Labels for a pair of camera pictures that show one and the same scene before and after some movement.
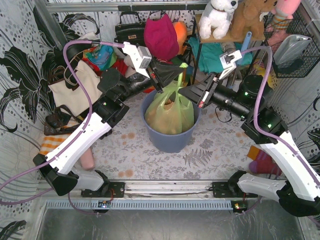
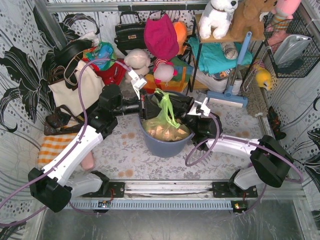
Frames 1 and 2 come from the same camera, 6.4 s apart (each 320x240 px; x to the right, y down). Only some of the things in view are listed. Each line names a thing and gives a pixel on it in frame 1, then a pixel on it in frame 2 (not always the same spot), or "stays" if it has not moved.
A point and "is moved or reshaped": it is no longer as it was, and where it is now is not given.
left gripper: x=154 y=78 to x=144 y=107
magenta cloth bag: x=161 y=38 stays
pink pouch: x=87 y=160 stays
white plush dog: x=216 y=16 stays
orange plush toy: x=181 y=29 stays
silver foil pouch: x=291 y=49 stays
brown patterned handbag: x=61 y=121 stays
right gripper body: x=208 y=92 to x=189 y=106
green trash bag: x=170 y=112 is moved or reshaped
